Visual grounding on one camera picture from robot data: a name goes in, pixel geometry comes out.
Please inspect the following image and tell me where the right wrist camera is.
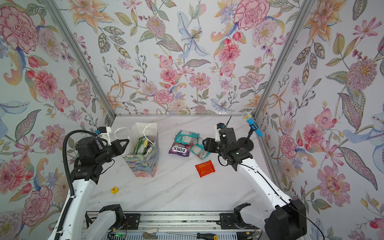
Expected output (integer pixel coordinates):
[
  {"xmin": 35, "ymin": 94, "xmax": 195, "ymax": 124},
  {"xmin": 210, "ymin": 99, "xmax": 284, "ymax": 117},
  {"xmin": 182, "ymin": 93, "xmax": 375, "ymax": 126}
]
[{"xmin": 215, "ymin": 123, "xmax": 226, "ymax": 142}]

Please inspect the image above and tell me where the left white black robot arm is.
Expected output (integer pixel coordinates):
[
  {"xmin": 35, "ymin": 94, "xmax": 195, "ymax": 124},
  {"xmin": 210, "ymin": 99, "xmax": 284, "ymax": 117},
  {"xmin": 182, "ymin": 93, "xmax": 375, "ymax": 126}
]
[{"xmin": 49, "ymin": 137, "xmax": 129, "ymax": 240}]

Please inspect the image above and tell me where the small yellow cube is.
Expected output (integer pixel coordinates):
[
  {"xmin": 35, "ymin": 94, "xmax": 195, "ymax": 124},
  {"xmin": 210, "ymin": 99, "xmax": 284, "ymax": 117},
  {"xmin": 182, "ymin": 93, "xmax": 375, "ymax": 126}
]
[{"xmin": 111, "ymin": 187, "xmax": 119, "ymax": 194}]

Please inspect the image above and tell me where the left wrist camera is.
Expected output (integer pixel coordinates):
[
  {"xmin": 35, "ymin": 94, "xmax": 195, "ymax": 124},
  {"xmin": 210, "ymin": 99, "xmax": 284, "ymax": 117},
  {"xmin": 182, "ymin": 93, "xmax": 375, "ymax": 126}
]
[{"xmin": 95, "ymin": 127, "xmax": 112, "ymax": 146}]

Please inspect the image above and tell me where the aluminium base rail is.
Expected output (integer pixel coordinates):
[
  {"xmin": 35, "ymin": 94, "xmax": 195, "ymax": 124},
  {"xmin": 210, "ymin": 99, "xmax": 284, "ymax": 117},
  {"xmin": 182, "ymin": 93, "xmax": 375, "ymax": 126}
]
[{"xmin": 120, "ymin": 211, "xmax": 260, "ymax": 233}]

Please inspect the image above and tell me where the red snack packet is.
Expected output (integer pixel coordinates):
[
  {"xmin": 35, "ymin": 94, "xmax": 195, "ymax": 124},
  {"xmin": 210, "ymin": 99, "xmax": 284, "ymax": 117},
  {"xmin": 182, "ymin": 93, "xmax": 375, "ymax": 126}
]
[{"xmin": 195, "ymin": 161, "xmax": 216, "ymax": 178}]

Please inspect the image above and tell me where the blue microphone on stand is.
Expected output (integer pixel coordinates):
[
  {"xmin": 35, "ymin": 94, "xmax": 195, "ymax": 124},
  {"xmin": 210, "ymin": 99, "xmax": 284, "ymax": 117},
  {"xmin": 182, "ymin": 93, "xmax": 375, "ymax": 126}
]
[{"xmin": 237, "ymin": 112, "xmax": 263, "ymax": 151}]

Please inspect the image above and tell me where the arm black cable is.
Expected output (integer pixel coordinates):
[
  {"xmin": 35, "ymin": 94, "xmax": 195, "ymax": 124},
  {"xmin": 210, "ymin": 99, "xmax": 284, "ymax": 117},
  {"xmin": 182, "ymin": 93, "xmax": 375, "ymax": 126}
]
[
  {"xmin": 217, "ymin": 116, "xmax": 326, "ymax": 240},
  {"xmin": 52, "ymin": 129, "xmax": 97, "ymax": 240}
]

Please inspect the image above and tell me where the teal snack packet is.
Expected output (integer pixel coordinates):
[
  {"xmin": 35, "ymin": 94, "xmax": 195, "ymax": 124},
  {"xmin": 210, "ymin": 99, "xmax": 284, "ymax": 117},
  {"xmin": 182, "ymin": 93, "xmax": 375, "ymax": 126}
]
[
  {"xmin": 174, "ymin": 130, "xmax": 199, "ymax": 146},
  {"xmin": 191, "ymin": 144, "xmax": 210, "ymax": 160}
]

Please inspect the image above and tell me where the green Fox's candy bag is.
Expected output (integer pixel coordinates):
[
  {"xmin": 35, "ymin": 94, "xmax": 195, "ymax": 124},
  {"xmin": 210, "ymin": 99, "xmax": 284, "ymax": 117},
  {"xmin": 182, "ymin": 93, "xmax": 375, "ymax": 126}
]
[{"xmin": 134, "ymin": 137, "xmax": 149, "ymax": 155}]

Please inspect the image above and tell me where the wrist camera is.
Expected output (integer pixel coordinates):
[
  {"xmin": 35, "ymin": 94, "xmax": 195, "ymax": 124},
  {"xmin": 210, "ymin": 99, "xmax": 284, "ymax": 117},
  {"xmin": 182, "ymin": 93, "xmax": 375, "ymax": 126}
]
[
  {"xmin": 95, "ymin": 127, "xmax": 112, "ymax": 146},
  {"xmin": 215, "ymin": 123, "xmax": 226, "ymax": 142}
]

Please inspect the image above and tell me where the purple Fox's berries candy bag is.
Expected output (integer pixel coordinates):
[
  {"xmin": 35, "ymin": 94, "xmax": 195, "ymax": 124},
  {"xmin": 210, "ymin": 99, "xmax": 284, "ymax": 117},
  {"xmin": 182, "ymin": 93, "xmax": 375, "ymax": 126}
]
[{"xmin": 169, "ymin": 142, "xmax": 191, "ymax": 157}]

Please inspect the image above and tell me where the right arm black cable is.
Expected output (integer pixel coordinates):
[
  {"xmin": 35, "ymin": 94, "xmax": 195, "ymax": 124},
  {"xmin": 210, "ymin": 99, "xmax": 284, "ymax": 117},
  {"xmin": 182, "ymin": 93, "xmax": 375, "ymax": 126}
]
[{"xmin": 217, "ymin": 116, "xmax": 326, "ymax": 240}]

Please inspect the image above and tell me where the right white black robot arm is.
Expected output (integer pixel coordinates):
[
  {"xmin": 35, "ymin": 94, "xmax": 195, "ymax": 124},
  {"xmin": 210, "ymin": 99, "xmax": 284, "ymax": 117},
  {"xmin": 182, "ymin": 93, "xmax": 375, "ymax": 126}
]
[{"xmin": 202, "ymin": 128, "xmax": 308, "ymax": 240}]

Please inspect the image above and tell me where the floral paper gift bag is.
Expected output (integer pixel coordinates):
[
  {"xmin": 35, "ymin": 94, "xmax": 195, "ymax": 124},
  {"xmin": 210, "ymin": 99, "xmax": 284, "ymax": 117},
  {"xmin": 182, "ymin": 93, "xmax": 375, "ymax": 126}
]
[{"xmin": 114, "ymin": 123, "xmax": 160, "ymax": 178}]

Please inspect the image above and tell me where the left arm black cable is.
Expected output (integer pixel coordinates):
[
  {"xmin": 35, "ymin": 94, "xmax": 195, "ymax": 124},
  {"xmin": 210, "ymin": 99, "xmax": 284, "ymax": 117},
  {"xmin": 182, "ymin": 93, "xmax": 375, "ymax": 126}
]
[{"xmin": 52, "ymin": 129, "xmax": 97, "ymax": 240}]

